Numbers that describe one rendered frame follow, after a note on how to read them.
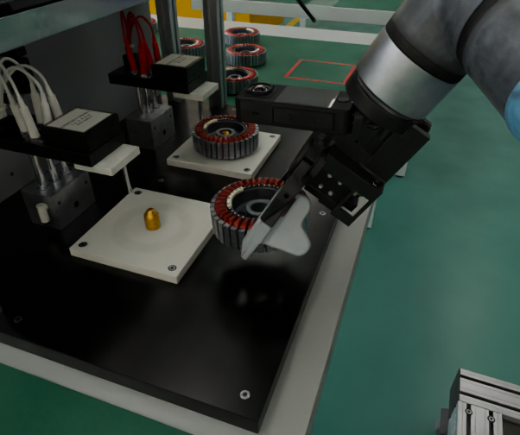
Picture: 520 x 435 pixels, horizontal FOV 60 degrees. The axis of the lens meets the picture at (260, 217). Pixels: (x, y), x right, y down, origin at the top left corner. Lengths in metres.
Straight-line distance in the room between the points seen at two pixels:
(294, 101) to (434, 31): 0.13
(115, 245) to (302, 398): 0.29
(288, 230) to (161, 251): 0.18
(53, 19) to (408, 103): 0.38
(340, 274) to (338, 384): 0.83
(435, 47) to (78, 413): 0.43
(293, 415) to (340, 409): 0.89
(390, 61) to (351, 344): 1.18
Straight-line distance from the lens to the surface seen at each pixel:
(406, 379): 1.44
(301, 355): 0.49
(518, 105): 0.31
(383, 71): 0.38
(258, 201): 0.52
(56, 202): 0.64
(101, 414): 0.47
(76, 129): 0.56
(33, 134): 0.60
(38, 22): 0.56
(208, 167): 0.73
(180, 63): 0.75
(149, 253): 0.56
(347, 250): 0.62
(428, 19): 0.37
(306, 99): 0.43
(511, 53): 0.31
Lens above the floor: 1.14
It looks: 36 degrees down
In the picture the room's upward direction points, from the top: straight up
